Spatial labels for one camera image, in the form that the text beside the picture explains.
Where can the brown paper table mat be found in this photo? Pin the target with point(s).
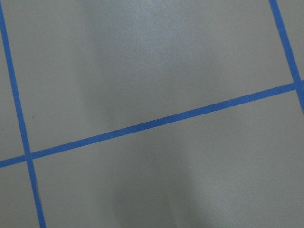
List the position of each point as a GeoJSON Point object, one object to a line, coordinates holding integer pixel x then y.
{"type": "Point", "coordinates": [152, 114]}

